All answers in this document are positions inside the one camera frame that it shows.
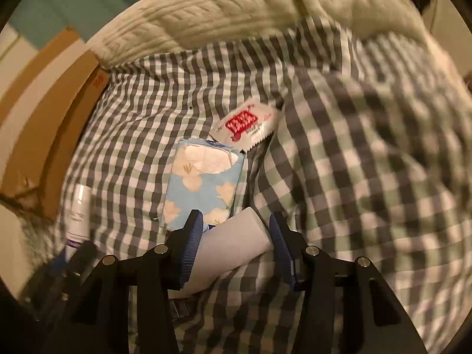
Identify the white spray bottle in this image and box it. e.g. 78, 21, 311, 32
65, 185, 92, 261

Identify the blue floral tissue pack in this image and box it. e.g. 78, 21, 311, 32
161, 138, 245, 232

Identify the red white sachet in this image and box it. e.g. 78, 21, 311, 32
210, 98, 281, 153

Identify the checkered bed sheet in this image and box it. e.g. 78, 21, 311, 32
50, 18, 471, 353

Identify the brown cardboard box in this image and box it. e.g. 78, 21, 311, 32
1, 27, 109, 220

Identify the white duvet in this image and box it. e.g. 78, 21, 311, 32
424, 18, 471, 114

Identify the cream knitted blanket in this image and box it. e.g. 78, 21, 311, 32
86, 0, 426, 68

